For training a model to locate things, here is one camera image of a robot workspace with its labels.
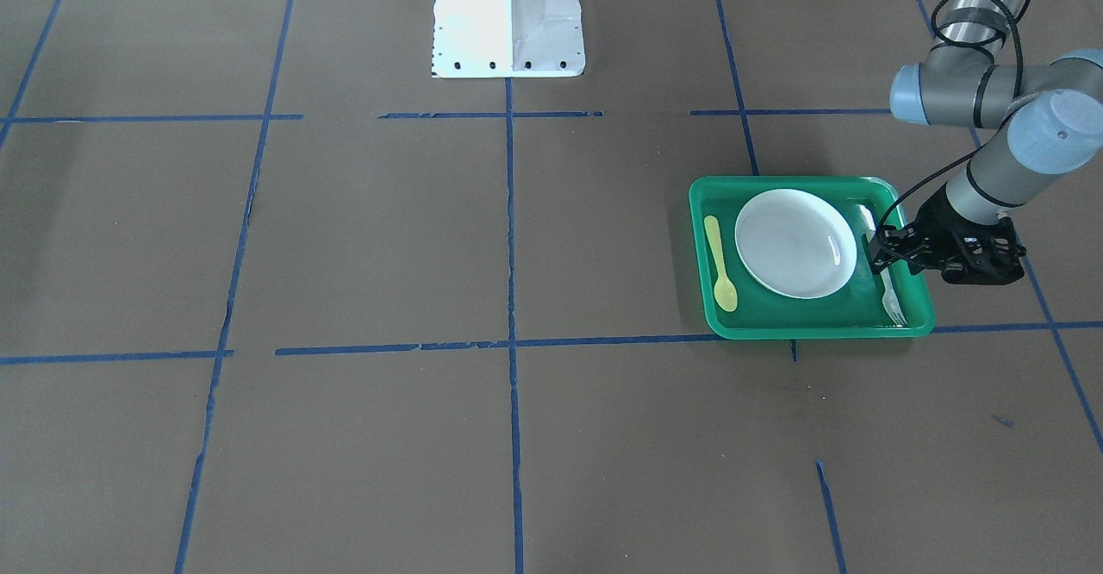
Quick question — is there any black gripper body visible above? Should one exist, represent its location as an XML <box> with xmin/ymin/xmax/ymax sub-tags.
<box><xmin>909</xmin><ymin>190</ymin><xmax>975</xmax><ymax>272</ymax></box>

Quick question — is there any white plastic fork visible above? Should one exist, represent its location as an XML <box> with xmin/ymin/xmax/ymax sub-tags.
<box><xmin>858</xmin><ymin>205</ymin><xmax>907</xmax><ymax>328</ymax></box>

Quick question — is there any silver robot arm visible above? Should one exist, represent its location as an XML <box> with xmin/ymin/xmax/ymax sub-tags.
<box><xmin>868</xmin><ymin>0</ymin><xmax>1102</xmax><ymax>286</ymax></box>

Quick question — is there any white round plate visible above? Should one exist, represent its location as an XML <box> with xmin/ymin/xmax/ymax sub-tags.
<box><xmin>733</xmin><ymin>189</ymin><xmax>857</xmax><ymax>300</ymax></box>

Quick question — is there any green plastic tray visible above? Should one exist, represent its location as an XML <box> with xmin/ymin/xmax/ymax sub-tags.
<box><xmin>688</xmin><ymin>176</ymin><xmax>935</xmax><ymax>340</ymax></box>

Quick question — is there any yellow plastic spoon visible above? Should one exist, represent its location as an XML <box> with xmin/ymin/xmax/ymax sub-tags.
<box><xmin>702</xmin><ymin>215</ymin><xmax>739</xmax><ymax>312</ymax></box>

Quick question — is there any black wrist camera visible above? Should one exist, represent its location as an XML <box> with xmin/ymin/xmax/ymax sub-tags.
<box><xmin>940</xmin><ymin>215</ymin><xmax>1025</xmax><ymax>286</ymax></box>

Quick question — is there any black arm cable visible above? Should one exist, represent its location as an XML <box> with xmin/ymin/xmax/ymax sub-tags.
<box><xmin>874</xmin><ymin>0</ymin><xmax>1026</xmax><ymax>247</ymax></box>

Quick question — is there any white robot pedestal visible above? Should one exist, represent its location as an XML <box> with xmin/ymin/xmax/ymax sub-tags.
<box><xmin>431</xmin><ymin>0</ymin><xmax>587</xmax><ymax>79</ymax></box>

